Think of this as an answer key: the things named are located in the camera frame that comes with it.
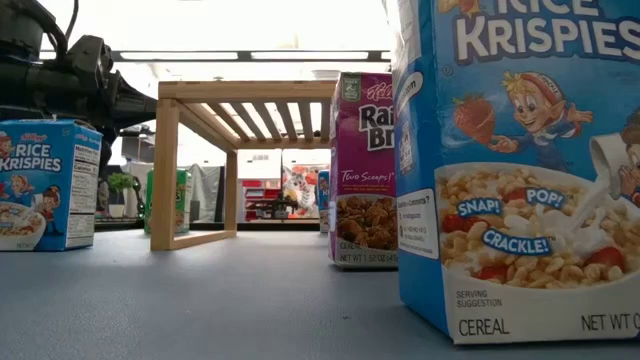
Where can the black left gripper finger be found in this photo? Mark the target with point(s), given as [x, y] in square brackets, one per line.
[135, 102]

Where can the green Apple Jacks cereal box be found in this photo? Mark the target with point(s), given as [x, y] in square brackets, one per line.
[184, 200]

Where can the blue Rice Krispies cereal box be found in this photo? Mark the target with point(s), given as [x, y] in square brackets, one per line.
[525, 150]
[35, 165]
[324, 197]

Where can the pink Raisin Bran cereal box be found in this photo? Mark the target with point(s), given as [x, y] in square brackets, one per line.
[362, 165]

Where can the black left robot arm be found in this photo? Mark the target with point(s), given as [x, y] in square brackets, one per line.
[30, 80]

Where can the wooden slatted shelf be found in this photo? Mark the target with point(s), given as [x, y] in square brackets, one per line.
[245, 91]

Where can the dark background cabinet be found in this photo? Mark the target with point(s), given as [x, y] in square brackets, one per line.
[137, 150]

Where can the potted green plant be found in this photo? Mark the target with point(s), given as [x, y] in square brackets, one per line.
[120, 182]

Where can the grey hanging cloth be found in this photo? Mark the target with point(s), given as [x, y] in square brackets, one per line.
[205, 190]

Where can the red storage shelves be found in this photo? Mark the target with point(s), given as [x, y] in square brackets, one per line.
[260, 192]

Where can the colourful cat picture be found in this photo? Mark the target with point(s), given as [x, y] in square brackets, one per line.
[300, 190]

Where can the blue-grey table mat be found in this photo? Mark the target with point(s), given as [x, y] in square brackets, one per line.
[225, 300]

